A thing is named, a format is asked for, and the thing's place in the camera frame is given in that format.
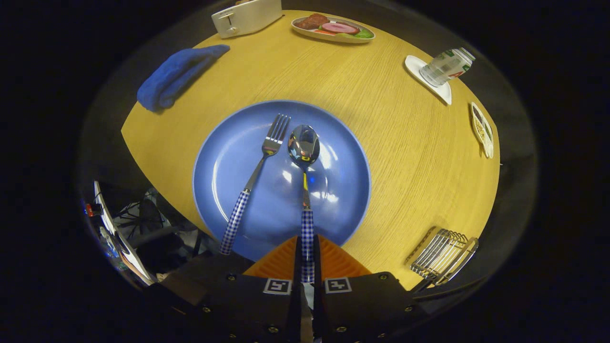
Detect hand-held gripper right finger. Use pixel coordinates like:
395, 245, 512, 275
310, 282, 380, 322
314, 235, 429, 343

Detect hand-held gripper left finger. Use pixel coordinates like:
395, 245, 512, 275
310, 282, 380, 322
191, 235, 303, 343

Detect spoon with checked handle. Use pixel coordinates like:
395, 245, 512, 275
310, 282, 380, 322
287, 125, 321, 284

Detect fork with checked handle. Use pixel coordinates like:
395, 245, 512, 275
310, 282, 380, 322
219, 113, 291, 255

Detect person's tan trouser leg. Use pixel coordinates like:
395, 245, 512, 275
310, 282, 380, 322
160, 272, 210, 305

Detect blue round plate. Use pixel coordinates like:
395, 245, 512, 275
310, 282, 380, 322
192, 99, 372, 262

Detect black office chair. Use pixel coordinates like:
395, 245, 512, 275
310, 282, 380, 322
114, 188, 205, 274

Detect computer monitor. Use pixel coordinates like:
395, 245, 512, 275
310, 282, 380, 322
93, 180, 155, 286

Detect white divided bean dish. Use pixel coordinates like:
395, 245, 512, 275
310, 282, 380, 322
469, 101, 495, 159

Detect white square coaster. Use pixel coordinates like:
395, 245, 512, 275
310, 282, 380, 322
405, 55, 452, 105

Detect blue folded cloth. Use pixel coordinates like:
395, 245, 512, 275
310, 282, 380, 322
137, 44, 231, 112

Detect white oval food plate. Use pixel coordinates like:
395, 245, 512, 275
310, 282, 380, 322
291, 13, 376, 44

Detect pink ham slice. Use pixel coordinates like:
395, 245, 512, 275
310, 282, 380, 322
321, 22, 360, 35

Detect brown meat piece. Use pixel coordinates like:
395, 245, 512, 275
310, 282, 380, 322
295, 13, 329, 30

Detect white toaster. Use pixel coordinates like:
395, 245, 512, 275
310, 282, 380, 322
211, 0, 283, 39

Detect metal wire cutlery rack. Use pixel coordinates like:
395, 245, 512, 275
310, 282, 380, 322
405, 227, 479, 286

